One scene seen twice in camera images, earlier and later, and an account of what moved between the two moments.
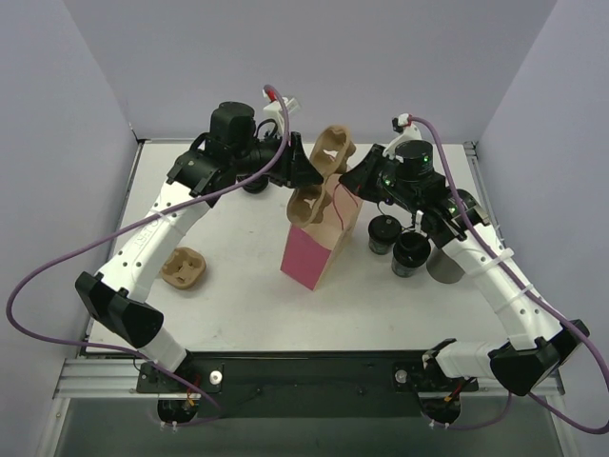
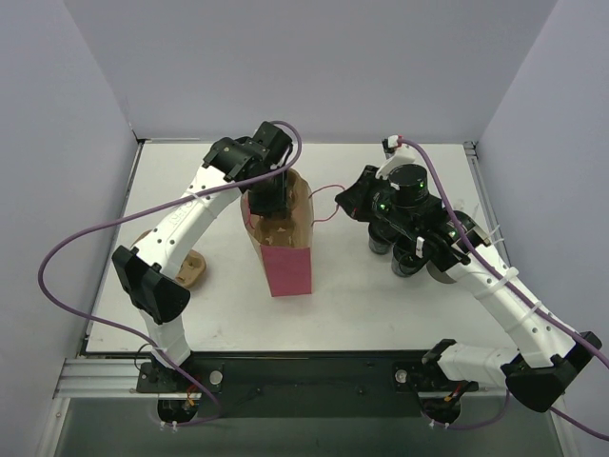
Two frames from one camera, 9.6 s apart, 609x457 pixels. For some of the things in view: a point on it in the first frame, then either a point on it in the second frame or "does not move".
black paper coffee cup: x=383 y=232 does not move
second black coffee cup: x=410 y=249 does not move
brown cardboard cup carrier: x=184 y=268 does not move
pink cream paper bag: x=312 y=252 → x=286 y=243
